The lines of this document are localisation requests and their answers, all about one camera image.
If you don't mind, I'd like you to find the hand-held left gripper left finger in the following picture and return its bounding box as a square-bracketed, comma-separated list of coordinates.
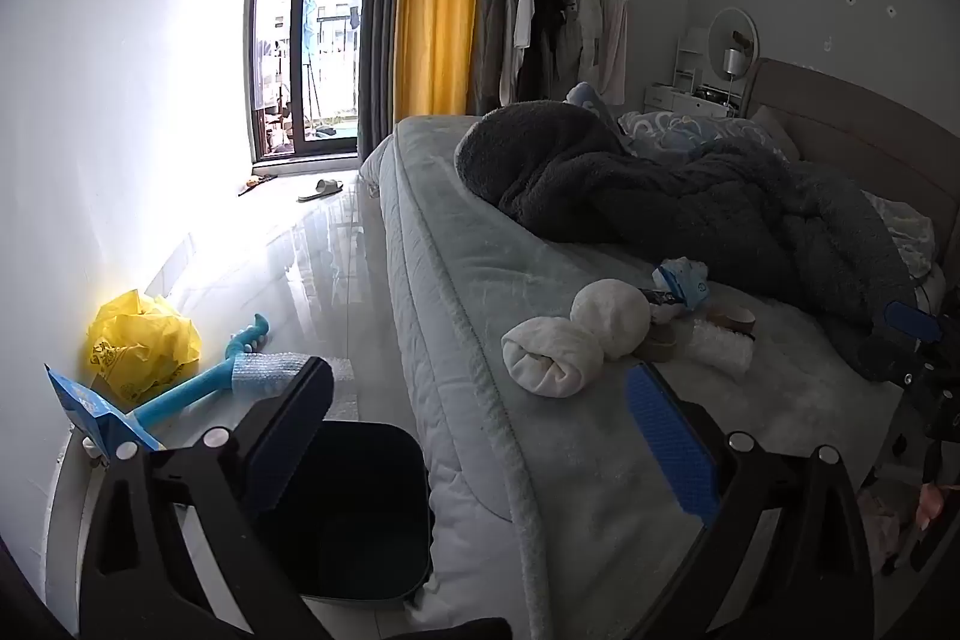
[79, 355, 335, 640]

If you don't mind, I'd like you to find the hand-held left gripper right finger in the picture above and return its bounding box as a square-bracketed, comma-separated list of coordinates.
[626, 361, 875, 640]

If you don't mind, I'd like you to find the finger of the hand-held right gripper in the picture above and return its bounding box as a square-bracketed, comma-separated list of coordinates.
[855, 301, 944, 386]

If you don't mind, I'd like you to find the brown tape roll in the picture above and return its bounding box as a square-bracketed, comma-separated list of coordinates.
[637, 325, 685, 362]
[709, 302, 757, 337]

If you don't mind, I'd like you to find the white plastic wrap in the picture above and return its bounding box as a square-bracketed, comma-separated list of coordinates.
[686, 321, 755, 378]

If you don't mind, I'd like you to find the dark trash bin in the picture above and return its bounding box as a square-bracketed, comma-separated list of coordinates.
[255, 419, 436, 611]

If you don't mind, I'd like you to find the round white cloth ball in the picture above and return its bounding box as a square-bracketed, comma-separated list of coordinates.
[570, 280, 652, 362]

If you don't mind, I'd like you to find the white cloth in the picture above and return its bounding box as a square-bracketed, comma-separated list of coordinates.
[501, 316, 605, 399]

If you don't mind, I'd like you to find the blue wrapper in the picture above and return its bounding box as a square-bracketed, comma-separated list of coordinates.
[637, 257, 710, 322]

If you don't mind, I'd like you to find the clear bubble wrap sheet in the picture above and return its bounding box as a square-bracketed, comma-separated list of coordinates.
[232, 351, 353, 420]

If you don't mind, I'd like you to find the white crumpled bedding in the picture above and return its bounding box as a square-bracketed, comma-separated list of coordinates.
[862, 190, 938, 277]

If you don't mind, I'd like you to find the pink cloth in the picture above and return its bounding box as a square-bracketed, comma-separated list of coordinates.
[855, 482, 947, 573]

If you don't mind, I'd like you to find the bed with light grey sheet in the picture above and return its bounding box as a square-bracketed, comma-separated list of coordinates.
[360, 111, 960, 640]

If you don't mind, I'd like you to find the yellow plastic bag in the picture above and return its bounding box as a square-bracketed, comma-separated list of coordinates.
[85, 289, 203, 405]

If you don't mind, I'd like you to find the beige padded headboard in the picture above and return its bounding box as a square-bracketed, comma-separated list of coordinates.
[739, 57, 960, 251]

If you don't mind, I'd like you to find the blue pet food bag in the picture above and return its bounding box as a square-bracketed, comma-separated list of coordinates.
[45, 364, 166, 461]

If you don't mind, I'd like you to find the beige pillow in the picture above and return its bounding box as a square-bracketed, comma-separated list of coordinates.
[750, 104, 800, 161]

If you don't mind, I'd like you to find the dark grey fleece blanket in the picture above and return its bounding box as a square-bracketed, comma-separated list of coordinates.
[454, 100, 923, 382]

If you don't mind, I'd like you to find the blue patterned pillow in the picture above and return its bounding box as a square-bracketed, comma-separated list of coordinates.
[619, 110, 758, 157]

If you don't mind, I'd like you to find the white dresser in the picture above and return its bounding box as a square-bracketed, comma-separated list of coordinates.
[645, 29, 751, 120]

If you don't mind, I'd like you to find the round white mirror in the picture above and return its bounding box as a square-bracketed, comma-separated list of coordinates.
[707, 6, 760, 82]

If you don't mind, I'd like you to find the pink hanging towel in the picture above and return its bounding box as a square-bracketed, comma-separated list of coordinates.
[596, 0, 631, 105]

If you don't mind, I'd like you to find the sliding glass door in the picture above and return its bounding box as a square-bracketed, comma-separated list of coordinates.
[247, 0, 383, 165]

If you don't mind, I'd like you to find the white hanging garment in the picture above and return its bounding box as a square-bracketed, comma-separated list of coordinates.
[547, 0, 605, 79]

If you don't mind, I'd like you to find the black hanging garment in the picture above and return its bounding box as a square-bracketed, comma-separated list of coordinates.
[517, 0, 567, 101]

